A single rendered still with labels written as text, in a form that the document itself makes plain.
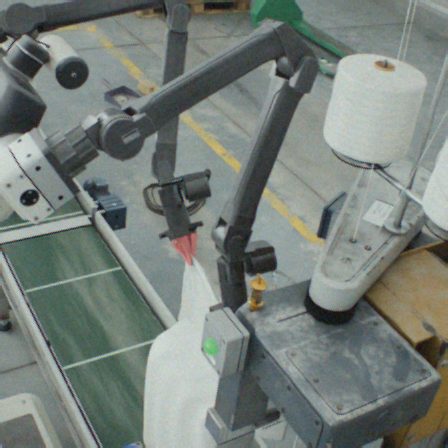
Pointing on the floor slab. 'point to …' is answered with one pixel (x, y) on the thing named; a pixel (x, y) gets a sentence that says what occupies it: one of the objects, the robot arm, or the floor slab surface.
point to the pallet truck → (286, 11)
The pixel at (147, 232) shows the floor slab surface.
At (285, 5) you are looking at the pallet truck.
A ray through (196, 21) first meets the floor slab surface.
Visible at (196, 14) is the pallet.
